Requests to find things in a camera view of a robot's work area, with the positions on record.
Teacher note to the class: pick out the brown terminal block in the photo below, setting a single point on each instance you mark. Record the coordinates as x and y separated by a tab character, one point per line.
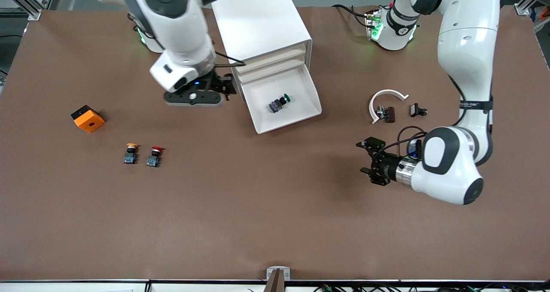
389	114

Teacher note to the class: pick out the small black clip part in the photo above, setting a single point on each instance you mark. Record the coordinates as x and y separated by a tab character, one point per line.
415	110

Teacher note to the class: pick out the brown table cover sheet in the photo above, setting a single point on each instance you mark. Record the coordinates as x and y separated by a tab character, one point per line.
275	206

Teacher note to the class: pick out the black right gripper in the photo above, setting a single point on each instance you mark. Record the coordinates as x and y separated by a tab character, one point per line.
220	84

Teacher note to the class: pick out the orange cube with hole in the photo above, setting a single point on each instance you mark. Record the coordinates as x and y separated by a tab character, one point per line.
84	124

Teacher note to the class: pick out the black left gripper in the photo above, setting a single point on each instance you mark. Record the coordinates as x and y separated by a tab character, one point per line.
389	167

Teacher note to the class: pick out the grey metal bracket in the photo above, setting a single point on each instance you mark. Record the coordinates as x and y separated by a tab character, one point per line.
268	270

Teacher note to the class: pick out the green push button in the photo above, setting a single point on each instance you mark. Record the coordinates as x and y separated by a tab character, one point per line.
279	104

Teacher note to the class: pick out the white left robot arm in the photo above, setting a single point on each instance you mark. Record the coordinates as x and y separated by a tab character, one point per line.
468	47

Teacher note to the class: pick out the yellow push button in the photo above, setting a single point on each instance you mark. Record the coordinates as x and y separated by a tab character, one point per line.
130	158

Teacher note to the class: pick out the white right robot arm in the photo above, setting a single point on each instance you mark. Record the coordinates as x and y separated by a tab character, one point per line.
180	25

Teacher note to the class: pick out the brown upright bar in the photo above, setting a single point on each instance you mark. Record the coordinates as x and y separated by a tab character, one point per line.
275	283

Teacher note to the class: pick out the red push button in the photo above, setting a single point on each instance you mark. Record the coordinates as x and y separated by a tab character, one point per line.
153	161

